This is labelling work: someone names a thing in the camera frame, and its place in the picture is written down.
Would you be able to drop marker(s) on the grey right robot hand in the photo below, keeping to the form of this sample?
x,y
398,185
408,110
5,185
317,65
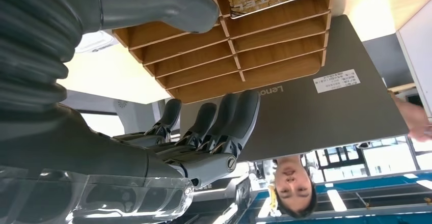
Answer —
x,y
84,155

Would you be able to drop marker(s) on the person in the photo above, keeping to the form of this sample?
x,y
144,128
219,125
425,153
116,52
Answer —
x,y
292,185

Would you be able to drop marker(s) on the wooden slotted card organizer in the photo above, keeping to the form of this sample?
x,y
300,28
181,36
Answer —
x,y
270,47

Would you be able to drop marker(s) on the white counter shelf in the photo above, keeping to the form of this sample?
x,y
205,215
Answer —
x,y
418,47

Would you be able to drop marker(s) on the grey laptop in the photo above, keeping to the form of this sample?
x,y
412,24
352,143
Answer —
x,y
320,121

